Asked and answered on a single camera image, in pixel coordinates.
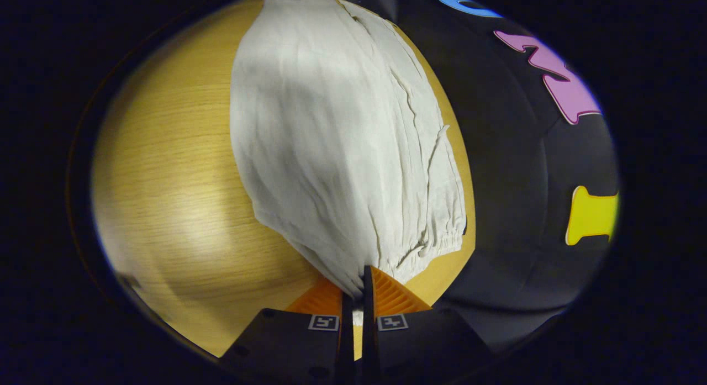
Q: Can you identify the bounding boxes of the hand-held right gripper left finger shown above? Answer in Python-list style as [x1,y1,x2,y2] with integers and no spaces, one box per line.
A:
[220,276,355,384]

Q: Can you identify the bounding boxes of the black backdrop cloth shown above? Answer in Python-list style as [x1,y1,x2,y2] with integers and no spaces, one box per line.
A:
[331,0,620,354]

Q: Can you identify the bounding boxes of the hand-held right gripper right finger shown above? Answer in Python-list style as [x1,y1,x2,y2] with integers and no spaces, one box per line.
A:
[361,265,493,383]

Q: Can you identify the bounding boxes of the white jeans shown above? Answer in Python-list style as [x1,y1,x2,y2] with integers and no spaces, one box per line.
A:
[229,0,468,298]

